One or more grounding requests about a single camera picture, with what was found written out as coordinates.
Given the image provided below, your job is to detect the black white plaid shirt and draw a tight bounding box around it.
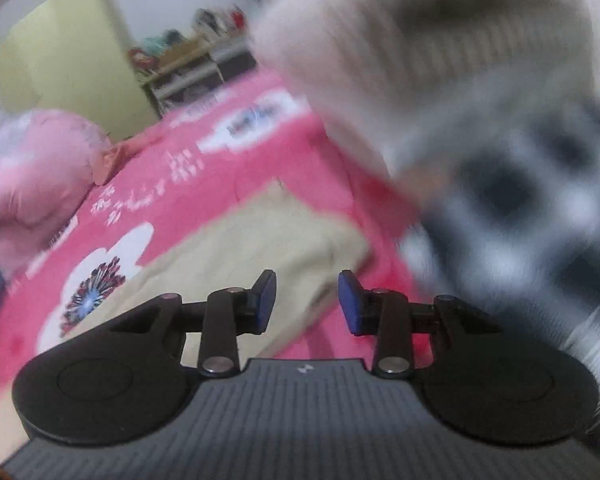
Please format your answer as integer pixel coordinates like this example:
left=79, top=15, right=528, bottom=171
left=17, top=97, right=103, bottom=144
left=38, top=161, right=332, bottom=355
left=400, top=103, right=600, bottom=425

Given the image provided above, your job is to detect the pink white knit sweater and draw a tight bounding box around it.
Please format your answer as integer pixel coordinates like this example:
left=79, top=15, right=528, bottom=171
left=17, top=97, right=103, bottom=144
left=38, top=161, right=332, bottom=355
left=251, top=0, right=593, bottom=180

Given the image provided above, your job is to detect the pink grey rolled duvet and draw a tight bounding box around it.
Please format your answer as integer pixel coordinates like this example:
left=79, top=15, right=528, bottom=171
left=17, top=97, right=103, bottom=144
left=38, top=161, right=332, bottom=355
left=0, top=110, right=110, bottom=278

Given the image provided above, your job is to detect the yellow green wardrobe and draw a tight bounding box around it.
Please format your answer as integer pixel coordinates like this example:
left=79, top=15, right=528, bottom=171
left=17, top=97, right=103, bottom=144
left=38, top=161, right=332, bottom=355
left=0, top=0, right=158, bottom=142

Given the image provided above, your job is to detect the beige fabric garment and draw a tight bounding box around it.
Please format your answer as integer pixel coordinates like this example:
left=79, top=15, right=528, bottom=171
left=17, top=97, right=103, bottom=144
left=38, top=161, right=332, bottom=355
left=0, top=179, right=374, bottom=466

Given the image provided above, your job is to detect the salmon cloth on bed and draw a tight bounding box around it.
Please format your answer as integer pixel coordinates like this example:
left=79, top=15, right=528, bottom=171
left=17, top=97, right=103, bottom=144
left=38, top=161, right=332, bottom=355
left=92, top=140, right=142, bottom=186

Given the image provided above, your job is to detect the pink floral bed sheet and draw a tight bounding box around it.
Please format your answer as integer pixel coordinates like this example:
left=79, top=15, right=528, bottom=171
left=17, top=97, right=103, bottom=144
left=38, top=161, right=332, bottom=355
left=0, top=66, right=432, bottom=416

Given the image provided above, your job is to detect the cluttered white shelf desk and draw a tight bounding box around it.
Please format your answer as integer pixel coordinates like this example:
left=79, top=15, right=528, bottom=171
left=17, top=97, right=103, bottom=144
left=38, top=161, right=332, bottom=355
left=128, top=6, right=257, bottom=116

